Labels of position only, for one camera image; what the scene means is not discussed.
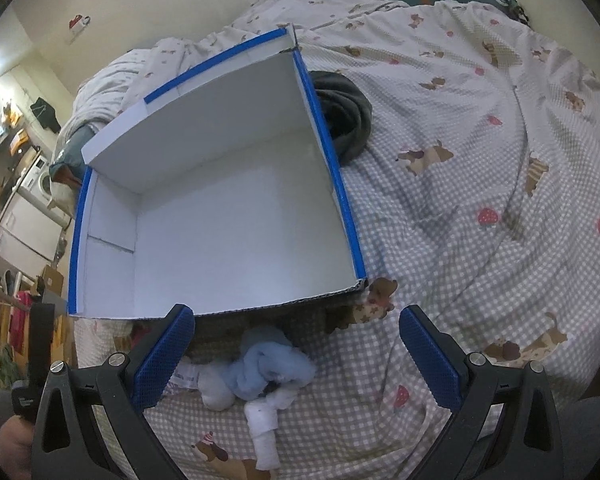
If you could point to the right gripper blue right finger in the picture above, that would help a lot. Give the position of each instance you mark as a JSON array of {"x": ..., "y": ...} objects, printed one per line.
[{"x": 525, "y": 443}]

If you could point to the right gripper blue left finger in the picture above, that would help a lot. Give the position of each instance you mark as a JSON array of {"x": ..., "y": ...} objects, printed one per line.
[{"x": 67, "y": 443}]

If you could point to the light blue fluffy sock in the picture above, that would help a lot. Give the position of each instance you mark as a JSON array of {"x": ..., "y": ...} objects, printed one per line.
[{"x": 267, "y": 356}]

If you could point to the white sock with dark trim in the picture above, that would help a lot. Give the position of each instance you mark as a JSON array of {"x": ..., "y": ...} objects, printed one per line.
[{"x": 208, "y": 380}]

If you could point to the person's left hand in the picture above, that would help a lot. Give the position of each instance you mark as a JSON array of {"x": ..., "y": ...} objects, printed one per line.
[{"x": 16, "y": 438}]

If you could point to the white kitchen cabinet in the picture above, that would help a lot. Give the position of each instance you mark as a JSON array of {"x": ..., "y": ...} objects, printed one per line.
[{"x": 28, "y": 238}]

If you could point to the white washing machine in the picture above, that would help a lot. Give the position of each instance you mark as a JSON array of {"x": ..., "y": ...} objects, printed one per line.
[{"x": 35, "y": 185}]

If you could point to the checkered dog print duvet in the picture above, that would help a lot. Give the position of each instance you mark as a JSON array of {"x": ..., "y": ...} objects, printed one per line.
[{"x": 478, "y": 191}]

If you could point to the white box with blue tape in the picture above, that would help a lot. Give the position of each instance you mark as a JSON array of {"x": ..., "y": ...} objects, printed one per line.
[{"x": 221, "y": 190}]

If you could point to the dark grey garment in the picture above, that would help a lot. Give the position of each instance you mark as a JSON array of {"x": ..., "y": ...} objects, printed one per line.
[{"x": 347, "y": 113}]

